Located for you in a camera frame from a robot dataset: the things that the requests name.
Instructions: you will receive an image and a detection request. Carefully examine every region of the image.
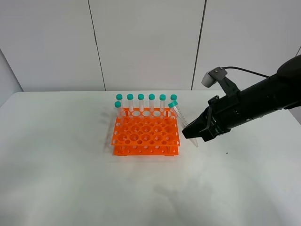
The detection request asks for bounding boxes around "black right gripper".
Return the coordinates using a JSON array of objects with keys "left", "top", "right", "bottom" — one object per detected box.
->
[{"left": 182, "top": 93, "right": 247, "bottom": 142}]

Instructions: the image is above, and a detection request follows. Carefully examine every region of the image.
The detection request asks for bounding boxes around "teal capped test tube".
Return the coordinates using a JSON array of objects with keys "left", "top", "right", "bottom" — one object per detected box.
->
[{"left": 167, "top": 101, "right": 199, "bottom": 148}]

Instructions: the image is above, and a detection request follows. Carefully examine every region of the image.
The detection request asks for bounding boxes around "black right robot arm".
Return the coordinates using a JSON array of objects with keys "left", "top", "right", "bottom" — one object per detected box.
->
[{"left": 182, "top": 56, "right": 301, "bottom": 142}]

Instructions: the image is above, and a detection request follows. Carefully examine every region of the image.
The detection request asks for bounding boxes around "back row tube far right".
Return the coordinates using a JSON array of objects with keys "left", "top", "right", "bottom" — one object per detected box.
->
[{"left": 170, "top": 94, "right": 177, "bottom": 102}]

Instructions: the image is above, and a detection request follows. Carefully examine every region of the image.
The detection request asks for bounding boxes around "orange test tube rack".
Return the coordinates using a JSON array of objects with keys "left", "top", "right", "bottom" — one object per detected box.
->
[{"left": 111, "top": 107, "right": 180, "bottom": 156}]

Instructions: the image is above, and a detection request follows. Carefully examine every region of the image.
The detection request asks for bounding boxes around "second row tube left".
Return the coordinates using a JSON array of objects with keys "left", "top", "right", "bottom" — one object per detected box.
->
[{"left": 114, "top": 101, "right": 124, "bottom": 125}]

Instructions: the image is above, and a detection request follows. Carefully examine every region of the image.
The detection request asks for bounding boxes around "back row tube far left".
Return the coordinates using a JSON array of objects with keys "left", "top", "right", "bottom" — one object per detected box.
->
[{"left": 116, "top": 94, "right": 123, "bottom": 109}]

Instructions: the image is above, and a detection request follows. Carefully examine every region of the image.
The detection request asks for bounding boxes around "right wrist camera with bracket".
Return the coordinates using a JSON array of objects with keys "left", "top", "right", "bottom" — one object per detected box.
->
[{"left": 201, "top": 67, "right": 240, "bottom": 97}]

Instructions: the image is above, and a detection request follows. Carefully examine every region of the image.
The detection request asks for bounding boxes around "black right camera cable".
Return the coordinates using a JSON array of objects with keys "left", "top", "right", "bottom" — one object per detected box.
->
[{"left": 224, "top": 67, "right": 270, "bottom": 78}]

